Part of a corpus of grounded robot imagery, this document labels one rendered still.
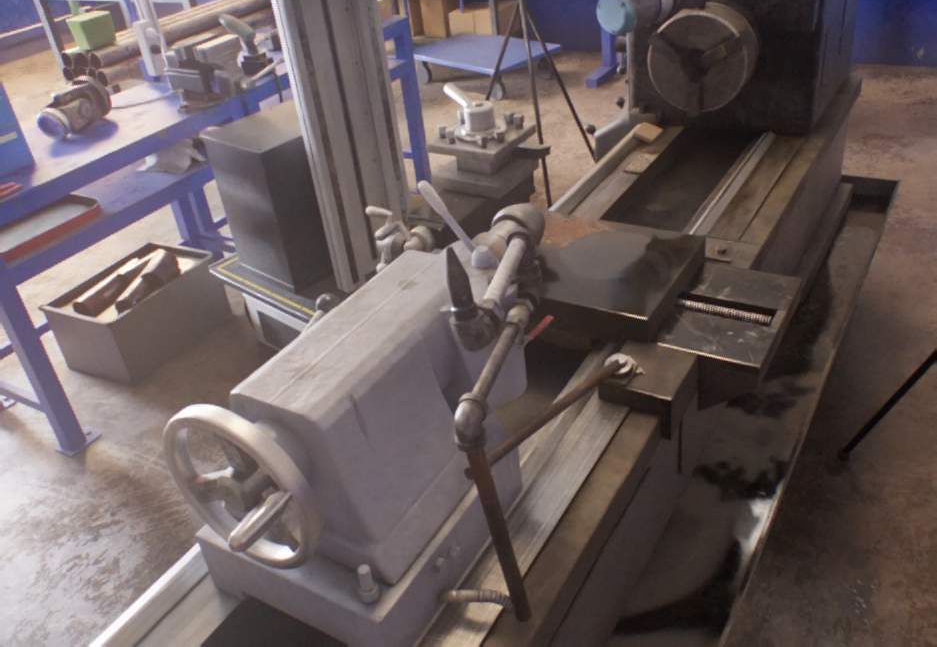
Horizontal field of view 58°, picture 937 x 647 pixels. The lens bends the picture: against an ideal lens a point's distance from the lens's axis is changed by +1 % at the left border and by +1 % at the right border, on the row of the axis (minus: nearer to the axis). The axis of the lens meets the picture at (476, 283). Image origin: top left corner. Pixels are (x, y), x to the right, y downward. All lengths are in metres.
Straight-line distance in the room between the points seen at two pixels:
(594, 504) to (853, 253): 1.69
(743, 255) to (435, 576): 0.96
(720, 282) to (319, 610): 0.97
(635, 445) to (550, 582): 0.29
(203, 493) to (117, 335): 2.16
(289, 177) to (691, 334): 1.63
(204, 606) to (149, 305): 2.11
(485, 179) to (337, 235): 1.14
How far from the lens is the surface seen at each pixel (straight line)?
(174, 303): 3.35
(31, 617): 2.64
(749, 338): 1.52
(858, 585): 2.33
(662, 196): 2.35
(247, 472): 0.99
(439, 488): 1.11
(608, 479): 1.31
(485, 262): 1.17
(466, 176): 1.71
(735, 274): 1.70
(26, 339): 2.90
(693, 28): 2.19
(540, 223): 1.41
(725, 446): 2.01
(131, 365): 3.28
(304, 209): 2.85
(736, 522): 1.85
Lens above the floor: 1.75
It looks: 31 degrees down
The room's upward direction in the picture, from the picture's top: 7 degrees counter-clockwise
